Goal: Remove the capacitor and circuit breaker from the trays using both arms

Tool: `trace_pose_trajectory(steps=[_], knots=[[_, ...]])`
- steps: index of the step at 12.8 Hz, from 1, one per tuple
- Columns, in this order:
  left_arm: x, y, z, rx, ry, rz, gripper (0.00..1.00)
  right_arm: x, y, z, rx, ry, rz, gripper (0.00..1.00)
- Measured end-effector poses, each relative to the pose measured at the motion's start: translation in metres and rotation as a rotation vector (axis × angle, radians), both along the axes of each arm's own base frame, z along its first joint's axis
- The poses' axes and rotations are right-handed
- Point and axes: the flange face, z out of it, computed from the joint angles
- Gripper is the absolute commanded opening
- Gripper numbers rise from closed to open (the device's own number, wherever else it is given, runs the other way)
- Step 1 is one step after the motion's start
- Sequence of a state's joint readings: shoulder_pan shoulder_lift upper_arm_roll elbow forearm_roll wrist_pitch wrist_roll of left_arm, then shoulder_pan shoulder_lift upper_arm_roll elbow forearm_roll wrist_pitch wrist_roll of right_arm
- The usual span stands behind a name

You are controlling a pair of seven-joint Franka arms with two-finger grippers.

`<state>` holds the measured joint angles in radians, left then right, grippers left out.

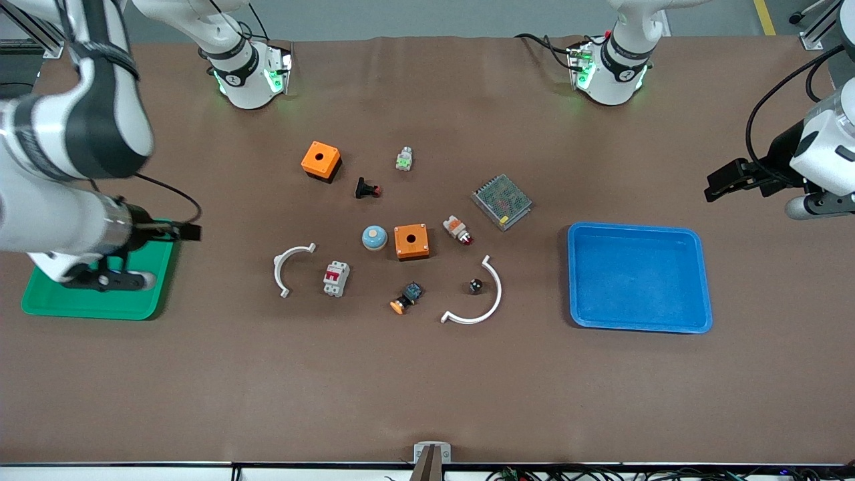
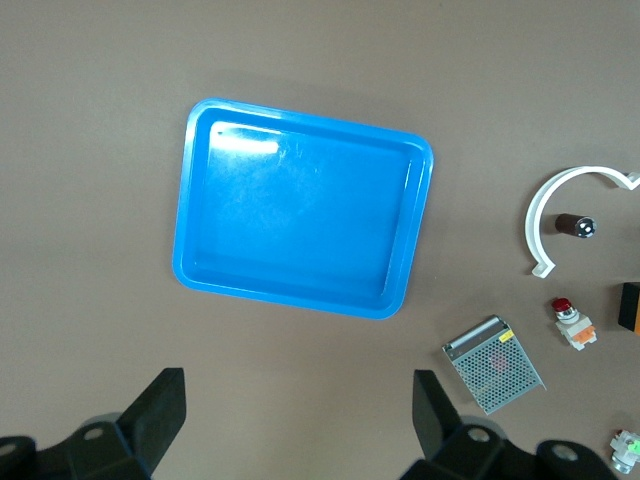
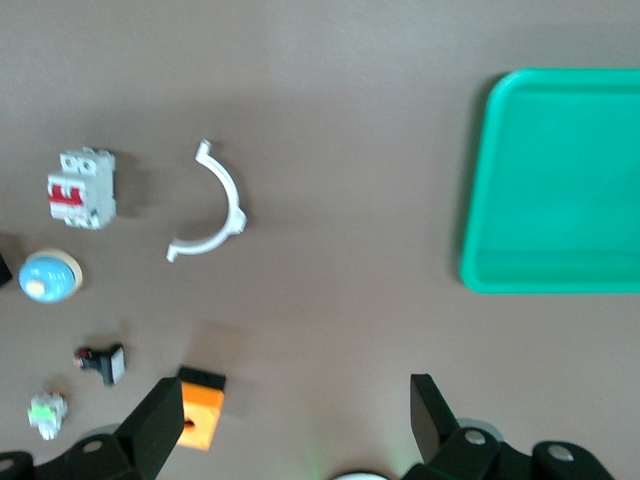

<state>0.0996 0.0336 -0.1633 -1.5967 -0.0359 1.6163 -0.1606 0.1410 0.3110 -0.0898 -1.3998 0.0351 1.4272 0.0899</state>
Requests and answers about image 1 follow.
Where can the green plastic tray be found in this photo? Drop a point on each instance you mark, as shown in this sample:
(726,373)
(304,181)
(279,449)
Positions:
(87,308)

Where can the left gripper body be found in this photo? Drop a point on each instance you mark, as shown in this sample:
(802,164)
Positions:
(779,157)

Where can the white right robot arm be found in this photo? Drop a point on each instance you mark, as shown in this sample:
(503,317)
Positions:
(67,133)

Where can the small black cylindrical button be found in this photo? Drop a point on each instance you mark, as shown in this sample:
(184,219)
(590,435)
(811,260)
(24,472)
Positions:
(476,286)

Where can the orange button box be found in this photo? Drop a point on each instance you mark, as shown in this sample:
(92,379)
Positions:
(411,244)

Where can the grey red circuit breaker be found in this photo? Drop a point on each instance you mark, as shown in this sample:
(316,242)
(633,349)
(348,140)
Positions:
(336,279)

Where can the red orange indicator light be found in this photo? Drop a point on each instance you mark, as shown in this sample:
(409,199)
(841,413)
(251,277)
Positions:
(455,228)

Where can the orange blue push button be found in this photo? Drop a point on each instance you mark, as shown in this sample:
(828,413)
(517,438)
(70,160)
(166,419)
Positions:
(407,297)

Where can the metal mesh power supply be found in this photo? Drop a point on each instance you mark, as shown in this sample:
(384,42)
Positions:
(501,200)

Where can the grey metal mount bracket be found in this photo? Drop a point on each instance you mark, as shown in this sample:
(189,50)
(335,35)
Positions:
(446,453)

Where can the orange box with black base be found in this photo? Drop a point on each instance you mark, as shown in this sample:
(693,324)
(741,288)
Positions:
(320,159)

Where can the large white arc bracket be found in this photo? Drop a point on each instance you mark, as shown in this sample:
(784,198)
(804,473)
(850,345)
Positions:
(496,294)

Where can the aluminium frame profile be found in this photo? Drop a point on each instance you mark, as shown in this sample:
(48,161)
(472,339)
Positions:
(43,43)
(821,30)

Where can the blue dome button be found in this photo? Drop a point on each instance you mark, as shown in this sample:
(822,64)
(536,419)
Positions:
(374,238)

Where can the dark brown camera post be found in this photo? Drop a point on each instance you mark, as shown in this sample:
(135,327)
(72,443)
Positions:
(427,467)

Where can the black red push button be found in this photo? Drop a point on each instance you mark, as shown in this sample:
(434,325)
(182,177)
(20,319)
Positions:
(365,188)

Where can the small white arc bracket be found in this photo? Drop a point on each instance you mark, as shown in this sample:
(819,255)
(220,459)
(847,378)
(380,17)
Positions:
(278,267)

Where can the blue plastic tray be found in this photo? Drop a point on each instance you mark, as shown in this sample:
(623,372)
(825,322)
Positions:
(634,280)

